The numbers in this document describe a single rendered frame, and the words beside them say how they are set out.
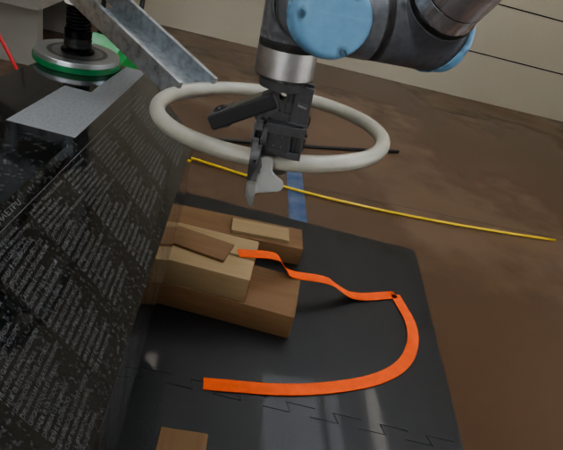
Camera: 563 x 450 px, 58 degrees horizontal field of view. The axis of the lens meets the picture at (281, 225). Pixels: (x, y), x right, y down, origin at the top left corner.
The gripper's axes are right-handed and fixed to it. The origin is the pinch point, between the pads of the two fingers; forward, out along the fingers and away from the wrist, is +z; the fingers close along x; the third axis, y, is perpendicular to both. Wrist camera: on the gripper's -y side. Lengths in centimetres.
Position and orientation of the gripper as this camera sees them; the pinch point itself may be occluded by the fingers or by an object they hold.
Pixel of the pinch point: (250, 191)
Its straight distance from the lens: 88.4
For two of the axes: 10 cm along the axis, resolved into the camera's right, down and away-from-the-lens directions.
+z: -1.8, 8.6, 4.9
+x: 1.1, -4.7, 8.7
